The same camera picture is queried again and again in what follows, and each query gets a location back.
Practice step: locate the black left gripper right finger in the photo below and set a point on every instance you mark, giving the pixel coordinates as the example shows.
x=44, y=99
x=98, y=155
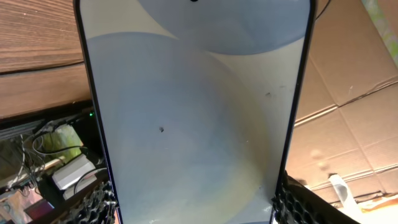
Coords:
x=293, y=203

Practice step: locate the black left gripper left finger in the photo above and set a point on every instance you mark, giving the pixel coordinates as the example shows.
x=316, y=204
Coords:
x=98, y=207

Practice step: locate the blue Samsung Galaxy smartphone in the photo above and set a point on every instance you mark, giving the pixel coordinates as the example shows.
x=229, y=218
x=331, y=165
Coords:
x=195, y=102

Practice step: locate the white box under table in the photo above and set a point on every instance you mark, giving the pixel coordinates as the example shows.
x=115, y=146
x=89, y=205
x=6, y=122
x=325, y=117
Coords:
x=70, y=173

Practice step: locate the brown cardboard backdrop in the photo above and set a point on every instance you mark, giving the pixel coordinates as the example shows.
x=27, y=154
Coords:
x=347, y=117

